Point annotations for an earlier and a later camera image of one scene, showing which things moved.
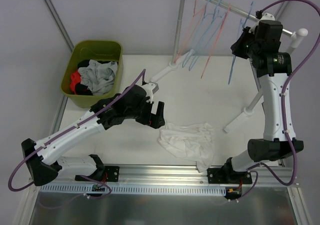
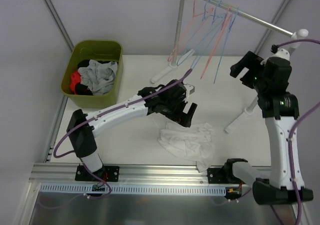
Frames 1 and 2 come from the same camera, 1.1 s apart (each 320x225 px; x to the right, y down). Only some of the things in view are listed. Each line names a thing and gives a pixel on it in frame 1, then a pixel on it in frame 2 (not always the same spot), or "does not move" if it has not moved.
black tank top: (81, 89) does not move
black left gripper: (149, 116) to (180, 113)
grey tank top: (98, 78) does not move
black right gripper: (240, 46) to (246, 66)
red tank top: (75, 79) does not move
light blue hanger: (241, 25) to (237, 10)
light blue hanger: (217, 15) to (221, 18)
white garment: (193, 141) does not move
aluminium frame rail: (286, 173) does not move
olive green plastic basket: (98, 50) does not move
